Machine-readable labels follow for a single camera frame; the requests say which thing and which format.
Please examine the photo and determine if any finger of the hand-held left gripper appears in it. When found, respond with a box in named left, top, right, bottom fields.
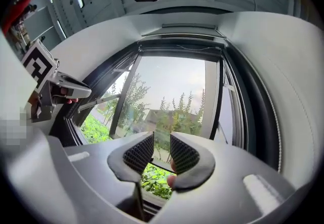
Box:
left=51, top=71, right=93, bottom=100

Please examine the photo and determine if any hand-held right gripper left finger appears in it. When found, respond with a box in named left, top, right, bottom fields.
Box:
left=4, top=128, right=155, bottom=224

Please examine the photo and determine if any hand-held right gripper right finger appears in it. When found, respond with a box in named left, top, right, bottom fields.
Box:
left=151, top=131, right=306, bottom=224

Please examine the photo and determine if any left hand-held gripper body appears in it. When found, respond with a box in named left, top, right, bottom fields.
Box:
left=21, top=39, right=61, bottom=123

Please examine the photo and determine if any open glass window sash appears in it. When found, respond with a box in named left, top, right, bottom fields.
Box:
left=108, top=53, right=225, bottom=143

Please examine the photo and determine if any black framed window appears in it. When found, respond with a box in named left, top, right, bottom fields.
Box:
left=49, top=37, right=282, bottom=216

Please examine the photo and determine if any person's left hand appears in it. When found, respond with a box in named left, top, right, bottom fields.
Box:
left=59, top=87, right=79, bottom=105

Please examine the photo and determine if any person's right hand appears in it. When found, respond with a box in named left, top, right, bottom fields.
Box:
left=166, top=158, right=178, bottom=190

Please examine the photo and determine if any person's red shirt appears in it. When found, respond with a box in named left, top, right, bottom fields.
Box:
left=0, top=0, right=53, bottom=35

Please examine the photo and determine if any white pull cord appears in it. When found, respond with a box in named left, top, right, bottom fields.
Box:
left=176, top=44, right=218, bottom=51

